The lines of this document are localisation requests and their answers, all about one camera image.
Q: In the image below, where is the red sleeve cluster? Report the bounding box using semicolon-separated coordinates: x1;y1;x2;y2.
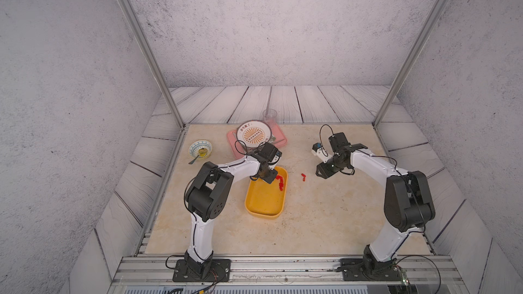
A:
276;175;285;191

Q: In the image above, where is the yellow plastic storage box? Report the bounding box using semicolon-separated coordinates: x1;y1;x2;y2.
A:
245;166;288;220

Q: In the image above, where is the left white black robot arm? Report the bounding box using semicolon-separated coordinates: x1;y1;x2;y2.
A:
184;143;283;267

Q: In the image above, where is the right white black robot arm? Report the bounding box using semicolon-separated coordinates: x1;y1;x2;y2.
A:
312;133;436;270

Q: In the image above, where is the pink plastic tray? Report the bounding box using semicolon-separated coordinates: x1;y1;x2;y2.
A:
227;124;287;159

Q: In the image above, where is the white plate orange sunburst pattern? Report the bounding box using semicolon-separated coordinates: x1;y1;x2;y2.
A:
236;120;272;148

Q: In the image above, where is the clear plastic cup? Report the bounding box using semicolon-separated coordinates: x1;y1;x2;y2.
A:
261;109;278;127

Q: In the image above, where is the spoon in small bowl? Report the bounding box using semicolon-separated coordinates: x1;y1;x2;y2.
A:
189;155;201;165

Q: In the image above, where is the small patterned bowl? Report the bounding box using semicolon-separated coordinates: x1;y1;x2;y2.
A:
188;140;213;160

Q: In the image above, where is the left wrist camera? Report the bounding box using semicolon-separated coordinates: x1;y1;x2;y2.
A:
268;149;282;166

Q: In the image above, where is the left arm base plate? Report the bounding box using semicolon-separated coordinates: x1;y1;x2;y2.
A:
172;258;232;283

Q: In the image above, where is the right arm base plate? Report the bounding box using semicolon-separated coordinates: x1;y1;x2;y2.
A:
335;258;403;282

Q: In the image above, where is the aluminium front rail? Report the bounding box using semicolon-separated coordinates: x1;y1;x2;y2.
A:
109;255;469;293

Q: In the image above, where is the right aluminium frame post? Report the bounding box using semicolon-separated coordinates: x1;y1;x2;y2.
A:
372;0;449;129

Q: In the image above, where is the aluminium frame post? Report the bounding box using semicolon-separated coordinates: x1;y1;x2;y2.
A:
372;0;449;129
117;0;185;128

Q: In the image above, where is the left aluminium frame post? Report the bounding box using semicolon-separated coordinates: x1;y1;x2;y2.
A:
117;0;185;128

